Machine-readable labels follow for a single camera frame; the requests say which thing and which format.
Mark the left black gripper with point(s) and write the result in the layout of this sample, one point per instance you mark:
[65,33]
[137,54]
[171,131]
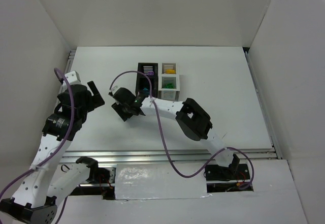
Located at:
[94,100]

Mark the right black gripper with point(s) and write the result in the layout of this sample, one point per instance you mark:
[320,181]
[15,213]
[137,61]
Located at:
[122,110]

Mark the dark green printed lego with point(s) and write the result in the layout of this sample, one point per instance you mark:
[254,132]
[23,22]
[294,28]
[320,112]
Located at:
[169,86]

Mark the yellow lego brick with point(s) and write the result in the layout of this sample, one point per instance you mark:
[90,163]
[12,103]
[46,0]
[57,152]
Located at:
[170,71]

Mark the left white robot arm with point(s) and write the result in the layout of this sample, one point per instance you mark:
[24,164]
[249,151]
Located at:
[37,198]

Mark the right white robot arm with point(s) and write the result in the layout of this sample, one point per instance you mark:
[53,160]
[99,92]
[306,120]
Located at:
[193,120]

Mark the black slotted container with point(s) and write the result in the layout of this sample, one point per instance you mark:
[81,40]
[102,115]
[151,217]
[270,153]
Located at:
[142,81]

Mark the white slotted container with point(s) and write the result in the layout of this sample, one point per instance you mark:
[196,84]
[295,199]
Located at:
[168,81]

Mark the white tape covered plate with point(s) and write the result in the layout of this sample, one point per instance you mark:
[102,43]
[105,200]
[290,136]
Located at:
[156,181]

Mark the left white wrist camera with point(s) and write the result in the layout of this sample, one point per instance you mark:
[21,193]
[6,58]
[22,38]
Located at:
[73,78]

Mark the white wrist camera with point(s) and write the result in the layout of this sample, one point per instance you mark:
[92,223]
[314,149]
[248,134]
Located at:
[113,90]
[73,78]

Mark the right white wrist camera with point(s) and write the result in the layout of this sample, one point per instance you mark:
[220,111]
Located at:
[113,90]

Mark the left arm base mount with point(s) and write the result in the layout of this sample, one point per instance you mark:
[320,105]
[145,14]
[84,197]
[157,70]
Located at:
[102,186]

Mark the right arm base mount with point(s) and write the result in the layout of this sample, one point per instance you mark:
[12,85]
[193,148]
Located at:
[220,180]

